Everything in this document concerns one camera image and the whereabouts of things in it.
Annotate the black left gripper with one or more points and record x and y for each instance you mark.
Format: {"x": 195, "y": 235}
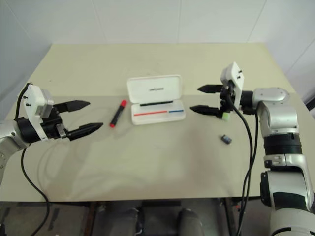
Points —
{"x": 51, "y": 125}

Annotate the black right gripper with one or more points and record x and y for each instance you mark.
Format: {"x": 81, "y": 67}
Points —
{"x": 225, "y": 100}

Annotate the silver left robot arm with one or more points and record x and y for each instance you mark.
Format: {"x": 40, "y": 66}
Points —
{"x": 9, "y": 145}

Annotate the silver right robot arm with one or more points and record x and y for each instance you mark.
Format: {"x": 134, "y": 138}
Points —
{"x": 280, "y": 115}

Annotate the white pen case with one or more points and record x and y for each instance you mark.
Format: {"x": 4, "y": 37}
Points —
{"x": 155, "y": 87}

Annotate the light green eraser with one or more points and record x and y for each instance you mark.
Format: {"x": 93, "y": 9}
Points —
{"x": 226, "y": 116}

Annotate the red and black marker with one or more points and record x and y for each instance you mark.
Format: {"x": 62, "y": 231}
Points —
{"x": 118, "y": 114}

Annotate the black pen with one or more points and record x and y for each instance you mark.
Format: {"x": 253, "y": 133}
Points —
{"x": 156, "y": 103}

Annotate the dark grey rounded shape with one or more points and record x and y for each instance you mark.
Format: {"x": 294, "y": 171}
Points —
{"x": 115, "y": 220}
{"x": 190, "y": 222}

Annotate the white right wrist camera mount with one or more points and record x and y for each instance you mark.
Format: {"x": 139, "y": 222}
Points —
{"x": 233, "y": 72}

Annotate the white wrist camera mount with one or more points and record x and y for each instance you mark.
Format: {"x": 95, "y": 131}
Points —
{"x": 33, "y": 103}
{"x": 233, "y": 72}

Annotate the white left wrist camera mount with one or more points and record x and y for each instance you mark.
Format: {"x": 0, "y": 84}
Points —
{"x": 33, "y": 103}

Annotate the dark object by wall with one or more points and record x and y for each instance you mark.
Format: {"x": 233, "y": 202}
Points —
{"x": 310, "y": 105}

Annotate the metal table frame leg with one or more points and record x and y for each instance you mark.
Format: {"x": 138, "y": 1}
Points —
{"x": 227, "y": 216}

